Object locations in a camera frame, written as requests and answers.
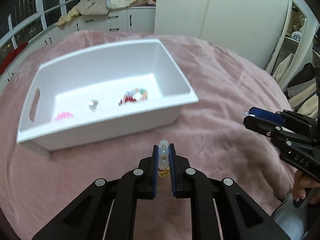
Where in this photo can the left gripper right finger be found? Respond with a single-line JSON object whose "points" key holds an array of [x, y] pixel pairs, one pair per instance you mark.
{"points": [[220, 209]]}

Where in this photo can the white storage box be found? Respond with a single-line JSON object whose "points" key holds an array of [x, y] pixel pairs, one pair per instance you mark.
{"points": [[138, 84]]}

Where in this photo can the large window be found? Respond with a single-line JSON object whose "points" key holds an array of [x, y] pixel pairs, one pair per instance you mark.
{"points": [[22, 20]]}

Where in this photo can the person's right hand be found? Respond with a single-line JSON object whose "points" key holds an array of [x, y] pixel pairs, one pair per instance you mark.
{"points": [[301, 183]]}

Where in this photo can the pile of clothes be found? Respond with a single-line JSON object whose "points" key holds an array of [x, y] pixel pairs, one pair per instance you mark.
{"points": [[100, 7]]}

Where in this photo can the silver pearl hair clip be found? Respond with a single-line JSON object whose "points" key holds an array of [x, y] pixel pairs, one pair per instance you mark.
{"points": [[93, 105]]}

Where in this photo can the white drawer cabinet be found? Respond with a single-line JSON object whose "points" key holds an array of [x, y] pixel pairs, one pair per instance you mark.
{"points": [[132, 20]]}

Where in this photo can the pink plush blanket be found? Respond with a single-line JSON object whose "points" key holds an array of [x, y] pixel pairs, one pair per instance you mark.
{"points": [[210, 133]]}

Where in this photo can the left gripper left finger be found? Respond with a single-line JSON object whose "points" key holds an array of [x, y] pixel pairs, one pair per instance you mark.
{"points": [[106, 209]]}

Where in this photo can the red cushion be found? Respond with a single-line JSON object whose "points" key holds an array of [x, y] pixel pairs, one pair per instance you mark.
{"points": [[11, 56]]}

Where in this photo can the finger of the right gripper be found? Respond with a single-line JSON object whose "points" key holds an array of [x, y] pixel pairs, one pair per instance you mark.
{"points": [[261, 126], [268, 116]]}

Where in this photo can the hanging clothes at right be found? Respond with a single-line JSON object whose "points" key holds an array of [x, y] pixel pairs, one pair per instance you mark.
{"points": [[301, 90]]}

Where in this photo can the white wardrobe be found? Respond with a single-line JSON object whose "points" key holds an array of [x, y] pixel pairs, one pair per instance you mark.
{"points": [[250, 28]]}

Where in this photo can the white open shelf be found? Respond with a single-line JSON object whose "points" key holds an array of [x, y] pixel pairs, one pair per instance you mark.
{"points": [[292, 45]]}

